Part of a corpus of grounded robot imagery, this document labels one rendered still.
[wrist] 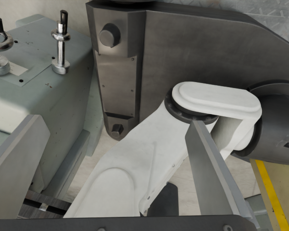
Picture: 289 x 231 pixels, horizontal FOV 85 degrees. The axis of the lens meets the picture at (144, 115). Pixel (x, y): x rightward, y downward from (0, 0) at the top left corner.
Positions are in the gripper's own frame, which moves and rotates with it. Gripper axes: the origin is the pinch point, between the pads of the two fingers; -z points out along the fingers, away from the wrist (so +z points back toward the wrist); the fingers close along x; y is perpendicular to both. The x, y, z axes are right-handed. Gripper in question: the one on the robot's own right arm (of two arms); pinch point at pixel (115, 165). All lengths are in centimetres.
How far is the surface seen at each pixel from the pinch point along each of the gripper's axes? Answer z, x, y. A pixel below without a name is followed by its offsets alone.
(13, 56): -54, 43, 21
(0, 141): -29, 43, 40
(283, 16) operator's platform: -48, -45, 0
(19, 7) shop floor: -114, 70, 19
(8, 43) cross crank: -42, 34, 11
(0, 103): -32, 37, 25
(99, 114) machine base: -84, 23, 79
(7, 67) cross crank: -43, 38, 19
